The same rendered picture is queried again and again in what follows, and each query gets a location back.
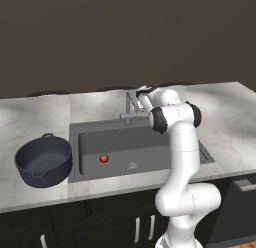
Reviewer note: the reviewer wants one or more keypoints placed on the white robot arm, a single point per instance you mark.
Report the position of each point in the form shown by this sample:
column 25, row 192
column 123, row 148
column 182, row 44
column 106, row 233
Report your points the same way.
column 181, row 152

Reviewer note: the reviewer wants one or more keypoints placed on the black cupboard door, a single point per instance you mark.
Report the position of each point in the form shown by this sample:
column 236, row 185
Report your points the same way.
column 20, row 237
column 159, row 230
column 100, row 230

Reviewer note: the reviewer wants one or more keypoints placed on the grey metal tap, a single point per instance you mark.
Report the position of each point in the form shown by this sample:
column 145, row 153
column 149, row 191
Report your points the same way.
column 128, row 108

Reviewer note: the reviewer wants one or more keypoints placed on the dark blue-grey pot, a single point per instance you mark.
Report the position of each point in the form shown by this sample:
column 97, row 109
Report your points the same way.
column 46, row 165

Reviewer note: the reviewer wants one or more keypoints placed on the dark grey sink basin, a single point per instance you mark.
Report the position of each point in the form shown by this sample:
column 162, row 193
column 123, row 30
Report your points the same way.
column 140, row 148

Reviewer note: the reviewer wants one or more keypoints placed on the black dishwasher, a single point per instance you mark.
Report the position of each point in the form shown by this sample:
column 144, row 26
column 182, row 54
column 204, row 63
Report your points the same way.
column 233, row 215

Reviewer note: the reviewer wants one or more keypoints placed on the red tomato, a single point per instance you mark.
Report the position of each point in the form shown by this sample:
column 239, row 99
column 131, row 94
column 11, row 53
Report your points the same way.
column 104, row 158

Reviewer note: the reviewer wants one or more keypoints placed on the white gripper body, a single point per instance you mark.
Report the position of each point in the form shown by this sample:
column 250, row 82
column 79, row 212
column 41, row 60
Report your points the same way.
column 145, row 100

